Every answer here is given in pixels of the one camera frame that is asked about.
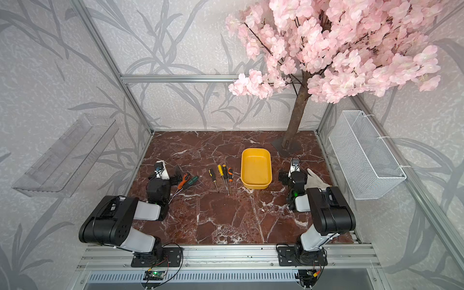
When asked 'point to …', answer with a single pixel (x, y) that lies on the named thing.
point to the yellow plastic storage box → (256, 168)
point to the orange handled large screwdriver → (179, 186)
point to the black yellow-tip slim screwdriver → (225, 173)
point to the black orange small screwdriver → (230, 173)
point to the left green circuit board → (153, 275)
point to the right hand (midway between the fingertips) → (292, 167)
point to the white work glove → (313, 181)
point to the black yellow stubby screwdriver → (211, 173)
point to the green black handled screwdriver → (191, 180)
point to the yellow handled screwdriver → (222, 174)
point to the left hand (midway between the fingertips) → (168, 166)
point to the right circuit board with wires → (308, 277)
